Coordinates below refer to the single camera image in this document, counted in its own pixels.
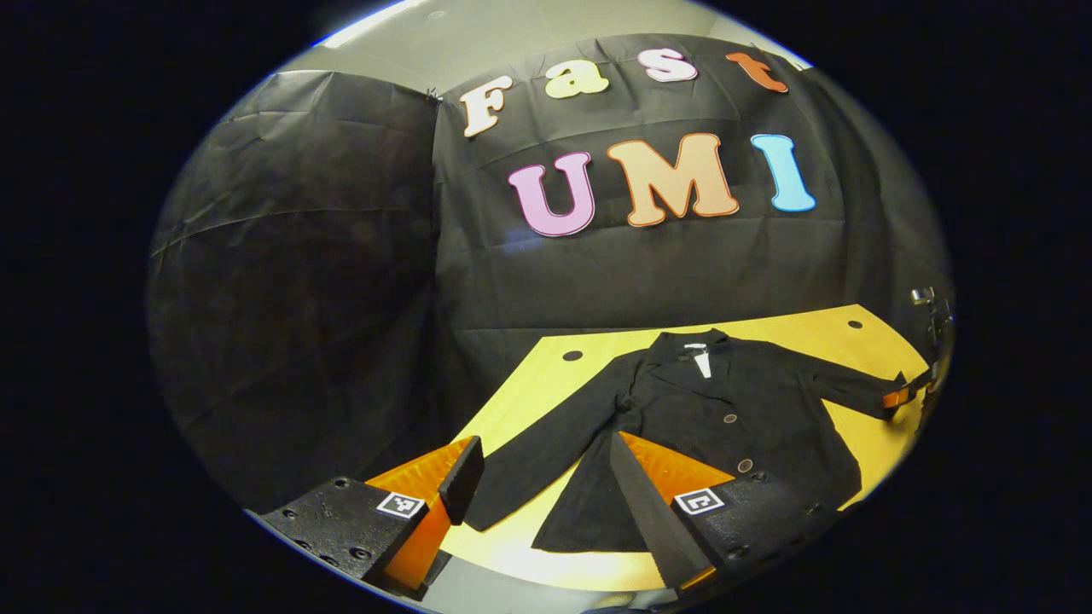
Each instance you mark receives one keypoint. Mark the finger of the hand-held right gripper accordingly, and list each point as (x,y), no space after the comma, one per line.
(913,385)

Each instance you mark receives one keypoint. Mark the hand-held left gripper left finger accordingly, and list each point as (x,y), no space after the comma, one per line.
(465,477)

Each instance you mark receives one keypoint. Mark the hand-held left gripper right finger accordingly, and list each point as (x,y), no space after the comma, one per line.
(644,512)

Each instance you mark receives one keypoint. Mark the black button jacket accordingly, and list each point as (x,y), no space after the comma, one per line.
(725,443)

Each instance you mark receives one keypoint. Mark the black backdrop cloth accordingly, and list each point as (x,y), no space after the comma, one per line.
(341,281)

